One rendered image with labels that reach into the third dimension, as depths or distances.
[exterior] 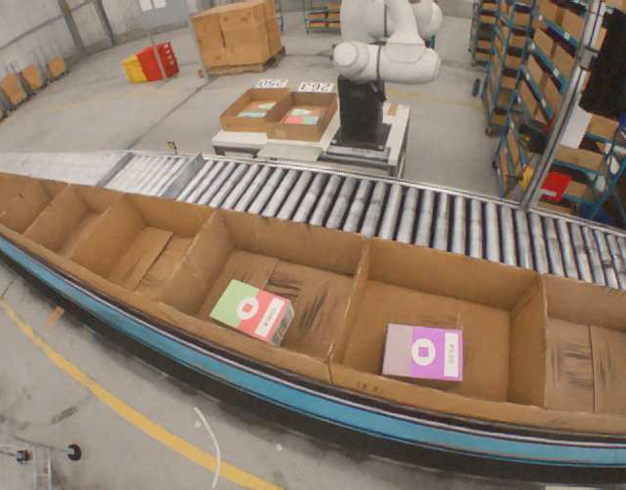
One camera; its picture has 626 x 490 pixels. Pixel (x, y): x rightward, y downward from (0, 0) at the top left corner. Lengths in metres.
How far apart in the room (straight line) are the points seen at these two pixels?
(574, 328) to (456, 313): 0.35
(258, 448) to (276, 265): 1.02
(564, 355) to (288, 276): 0.74
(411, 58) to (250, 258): 0.69
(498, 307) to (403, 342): 0.29
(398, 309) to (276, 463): 1.07
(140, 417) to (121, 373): 0.31
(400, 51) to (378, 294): 0.63
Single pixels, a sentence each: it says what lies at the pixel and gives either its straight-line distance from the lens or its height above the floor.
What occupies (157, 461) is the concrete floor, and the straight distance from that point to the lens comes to 1.83.
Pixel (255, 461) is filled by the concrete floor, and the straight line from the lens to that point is 1.62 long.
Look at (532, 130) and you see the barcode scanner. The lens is 1.20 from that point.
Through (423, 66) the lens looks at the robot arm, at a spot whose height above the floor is 1.29.
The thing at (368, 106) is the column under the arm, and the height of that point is 0.95.
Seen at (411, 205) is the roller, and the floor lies 0.75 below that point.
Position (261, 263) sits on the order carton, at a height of 0.89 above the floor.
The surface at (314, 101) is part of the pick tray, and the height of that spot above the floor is 0.79.
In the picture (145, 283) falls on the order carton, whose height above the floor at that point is 0.88.
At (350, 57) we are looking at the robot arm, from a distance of 0.86.
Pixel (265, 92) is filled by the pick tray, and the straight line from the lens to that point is 2.03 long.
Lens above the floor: 1.56
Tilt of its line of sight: 51 degrees down
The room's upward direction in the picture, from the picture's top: 9 degrees counter-clockwise
